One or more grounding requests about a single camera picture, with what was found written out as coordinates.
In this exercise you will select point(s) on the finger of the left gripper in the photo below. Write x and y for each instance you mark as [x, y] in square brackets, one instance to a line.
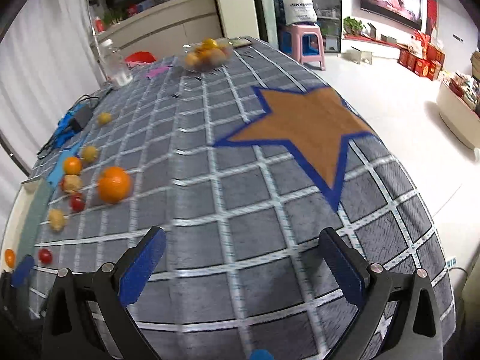
[20, 275]

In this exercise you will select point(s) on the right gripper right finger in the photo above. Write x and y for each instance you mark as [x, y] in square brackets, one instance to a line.
[415, 329]

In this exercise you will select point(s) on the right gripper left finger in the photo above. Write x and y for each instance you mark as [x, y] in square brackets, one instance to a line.
[69, 330]

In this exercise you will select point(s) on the small mandarin orange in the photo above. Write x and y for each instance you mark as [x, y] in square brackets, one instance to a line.
[10, 258]

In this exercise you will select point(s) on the red cherry tomato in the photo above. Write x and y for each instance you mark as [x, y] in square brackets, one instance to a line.
[45, 256]
[77, 202]

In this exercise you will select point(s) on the physalis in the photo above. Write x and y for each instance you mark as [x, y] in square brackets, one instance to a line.
[57, 220]

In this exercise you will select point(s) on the large orange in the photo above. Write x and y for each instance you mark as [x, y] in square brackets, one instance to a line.
[113, 185]

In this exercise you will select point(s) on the white tray teal rim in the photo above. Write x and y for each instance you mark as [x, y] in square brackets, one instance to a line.
[24, 220]

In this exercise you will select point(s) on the husked physalis fruit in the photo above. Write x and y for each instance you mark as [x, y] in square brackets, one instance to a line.
[71, 184]

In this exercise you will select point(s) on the small orange tomato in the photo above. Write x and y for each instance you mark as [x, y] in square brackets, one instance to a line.
[72, 165]

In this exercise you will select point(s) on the yellow-green round fruit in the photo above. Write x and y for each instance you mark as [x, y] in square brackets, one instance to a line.
[89, 154]

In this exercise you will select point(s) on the black power adapter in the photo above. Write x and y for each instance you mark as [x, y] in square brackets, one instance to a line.
[80, 118]

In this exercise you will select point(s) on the far yellow-green fruit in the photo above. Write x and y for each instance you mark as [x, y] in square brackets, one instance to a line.
[104, 118]

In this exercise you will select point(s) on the white curtain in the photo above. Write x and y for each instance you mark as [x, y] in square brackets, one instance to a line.
[46, 65]

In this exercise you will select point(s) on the clear plastic bottle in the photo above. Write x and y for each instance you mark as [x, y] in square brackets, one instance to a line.
[114, 65]

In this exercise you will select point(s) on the white low cabinet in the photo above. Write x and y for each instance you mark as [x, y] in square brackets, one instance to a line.
[458, 116]

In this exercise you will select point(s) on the red plastic chair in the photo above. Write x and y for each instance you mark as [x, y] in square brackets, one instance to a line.
[140, 58]

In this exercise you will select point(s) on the grey checkered star tablecloth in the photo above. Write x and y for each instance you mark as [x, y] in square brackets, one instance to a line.
[241, 270]

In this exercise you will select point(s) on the red gift boxes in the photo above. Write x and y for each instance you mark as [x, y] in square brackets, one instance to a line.
[422, 56]

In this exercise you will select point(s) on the beige counter cabinet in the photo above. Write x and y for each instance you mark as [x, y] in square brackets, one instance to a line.
[163, 30]

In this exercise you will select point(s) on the glass fruit bowl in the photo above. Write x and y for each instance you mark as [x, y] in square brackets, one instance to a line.
[206, 55]

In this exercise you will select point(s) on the small white step stool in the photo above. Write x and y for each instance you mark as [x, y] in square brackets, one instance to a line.
[359, 55]

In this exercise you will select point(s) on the pink plastic stool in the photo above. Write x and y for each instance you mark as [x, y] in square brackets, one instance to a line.
[303, 43]

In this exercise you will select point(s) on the small potted plant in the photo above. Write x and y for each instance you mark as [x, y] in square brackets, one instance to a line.
[352, 26]

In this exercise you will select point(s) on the white shopping bag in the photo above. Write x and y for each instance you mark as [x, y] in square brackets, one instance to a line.
[299, 11]

